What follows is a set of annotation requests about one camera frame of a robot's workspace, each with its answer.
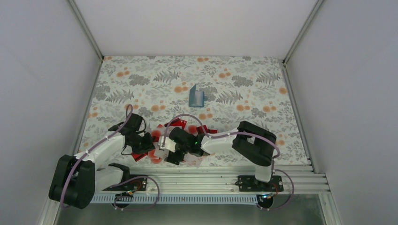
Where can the red card striped right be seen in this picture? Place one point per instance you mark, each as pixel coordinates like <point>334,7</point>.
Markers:
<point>203,129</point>

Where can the floral patterned table mat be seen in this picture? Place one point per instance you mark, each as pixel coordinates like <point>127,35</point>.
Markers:
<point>217,92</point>

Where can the white card bottom middle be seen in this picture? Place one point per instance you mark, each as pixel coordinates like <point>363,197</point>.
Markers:
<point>192,160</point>

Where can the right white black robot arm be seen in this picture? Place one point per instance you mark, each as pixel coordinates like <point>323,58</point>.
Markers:
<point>252,142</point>

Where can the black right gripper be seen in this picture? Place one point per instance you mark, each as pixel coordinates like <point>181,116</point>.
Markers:
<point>174,158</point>

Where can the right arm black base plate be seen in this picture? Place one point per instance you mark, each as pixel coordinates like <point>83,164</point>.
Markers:
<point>248,183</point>

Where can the aluminium corner post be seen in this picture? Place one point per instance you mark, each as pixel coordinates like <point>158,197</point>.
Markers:
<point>303,30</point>
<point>86,30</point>

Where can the blue leather card holder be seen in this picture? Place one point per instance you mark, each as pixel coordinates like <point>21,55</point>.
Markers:
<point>197,98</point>

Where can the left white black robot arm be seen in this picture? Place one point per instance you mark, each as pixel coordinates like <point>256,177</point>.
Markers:
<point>77,178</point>

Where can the aluminium corner post left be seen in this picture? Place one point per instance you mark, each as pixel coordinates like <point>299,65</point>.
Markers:
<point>86,30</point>

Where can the red card lower left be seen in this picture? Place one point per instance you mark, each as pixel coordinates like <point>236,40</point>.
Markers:
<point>138,157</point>

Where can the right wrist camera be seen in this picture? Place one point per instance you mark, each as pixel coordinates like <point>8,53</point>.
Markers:
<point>165,143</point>

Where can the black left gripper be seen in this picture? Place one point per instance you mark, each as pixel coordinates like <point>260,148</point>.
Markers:
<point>147,147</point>

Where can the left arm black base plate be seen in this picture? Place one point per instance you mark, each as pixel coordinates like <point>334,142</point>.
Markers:
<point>138,184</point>

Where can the aluminium corner post right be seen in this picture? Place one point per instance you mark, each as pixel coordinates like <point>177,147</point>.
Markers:
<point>303,30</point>

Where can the blue slotted cable duct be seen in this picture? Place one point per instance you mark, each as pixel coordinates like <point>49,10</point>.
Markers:
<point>190,199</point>

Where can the white red-dot card lower left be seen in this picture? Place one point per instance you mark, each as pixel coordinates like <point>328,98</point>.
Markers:
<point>156,156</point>

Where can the aluminium rail base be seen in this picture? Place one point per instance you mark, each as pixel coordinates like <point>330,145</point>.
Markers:
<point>221,180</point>

